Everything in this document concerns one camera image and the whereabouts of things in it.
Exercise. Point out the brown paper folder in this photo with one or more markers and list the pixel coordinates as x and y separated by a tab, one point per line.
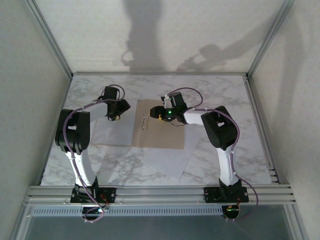
160	135

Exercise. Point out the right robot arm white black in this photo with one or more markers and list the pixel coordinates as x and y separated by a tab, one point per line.
220	130

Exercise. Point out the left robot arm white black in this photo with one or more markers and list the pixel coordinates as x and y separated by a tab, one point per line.
75	130

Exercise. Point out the metal folder fastener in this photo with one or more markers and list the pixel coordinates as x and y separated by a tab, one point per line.
144	121

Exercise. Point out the circuit board with green light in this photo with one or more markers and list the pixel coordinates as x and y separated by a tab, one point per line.
98	210
231	212

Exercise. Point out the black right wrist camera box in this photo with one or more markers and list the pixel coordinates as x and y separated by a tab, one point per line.
178	98

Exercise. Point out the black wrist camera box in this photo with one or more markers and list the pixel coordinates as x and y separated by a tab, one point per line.
178	98
111	93

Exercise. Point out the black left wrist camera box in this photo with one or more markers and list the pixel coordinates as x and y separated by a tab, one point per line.
111	93

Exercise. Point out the aluminium back rail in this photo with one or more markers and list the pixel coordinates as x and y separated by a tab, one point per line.
160	74

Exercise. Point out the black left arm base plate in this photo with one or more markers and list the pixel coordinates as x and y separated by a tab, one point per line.
110	195

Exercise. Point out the aluminium mounting rail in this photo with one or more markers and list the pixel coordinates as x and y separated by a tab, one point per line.
160	195

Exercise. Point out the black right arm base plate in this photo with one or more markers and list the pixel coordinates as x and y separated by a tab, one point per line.
211	195

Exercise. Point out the aluminium frame post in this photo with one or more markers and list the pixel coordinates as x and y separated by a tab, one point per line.
50	37
270	37

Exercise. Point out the aluminium frame leg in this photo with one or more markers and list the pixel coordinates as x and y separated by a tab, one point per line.
297	222
21	222

